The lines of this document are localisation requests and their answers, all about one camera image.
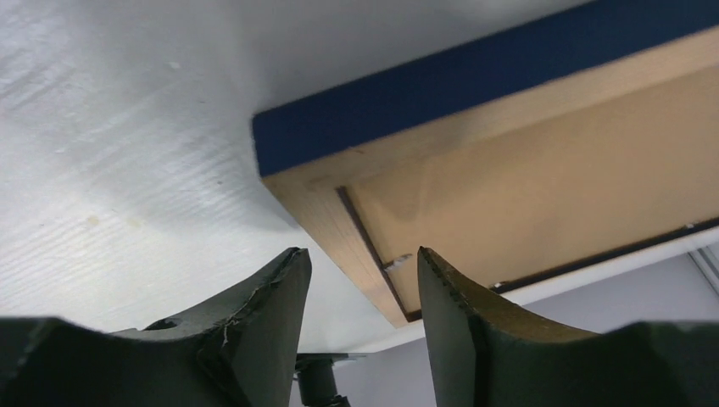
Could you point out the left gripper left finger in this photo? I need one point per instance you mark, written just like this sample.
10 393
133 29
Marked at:
237 348

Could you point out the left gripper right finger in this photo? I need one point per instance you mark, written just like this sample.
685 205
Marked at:
485 350

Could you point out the blue wooden photo frame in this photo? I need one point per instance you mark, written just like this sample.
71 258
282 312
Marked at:
520 156

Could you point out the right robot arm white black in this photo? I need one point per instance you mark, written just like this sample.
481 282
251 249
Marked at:
316 380

